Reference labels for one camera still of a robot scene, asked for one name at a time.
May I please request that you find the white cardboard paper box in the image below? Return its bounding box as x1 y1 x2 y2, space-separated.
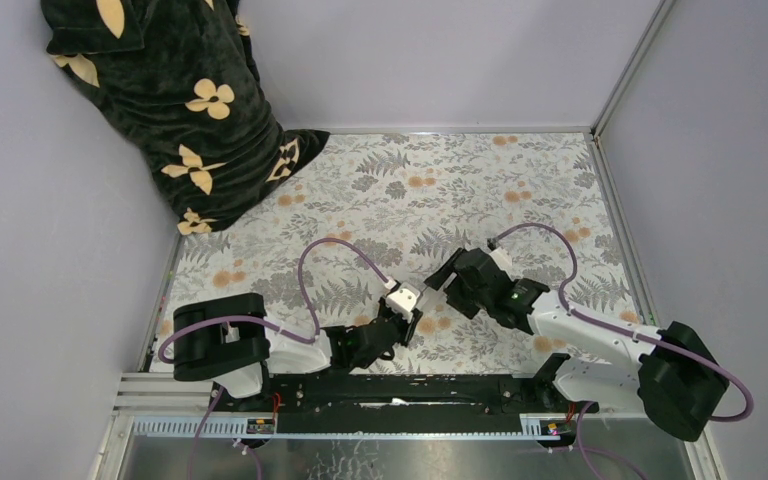
388 282 446 325

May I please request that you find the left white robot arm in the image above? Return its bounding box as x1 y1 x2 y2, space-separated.
158 293 423 411

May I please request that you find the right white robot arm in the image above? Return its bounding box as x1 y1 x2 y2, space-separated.
424 248 730 442

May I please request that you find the floral patterned table cloth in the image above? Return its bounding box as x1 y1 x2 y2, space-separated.
156 133 650 340

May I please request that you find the black floral plush blanket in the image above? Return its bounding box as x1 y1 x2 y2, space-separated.
41 0 329 236

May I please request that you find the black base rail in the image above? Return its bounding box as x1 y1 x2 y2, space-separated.
215 373 583 414

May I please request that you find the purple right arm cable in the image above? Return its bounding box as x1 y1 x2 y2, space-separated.
487 222 757 480

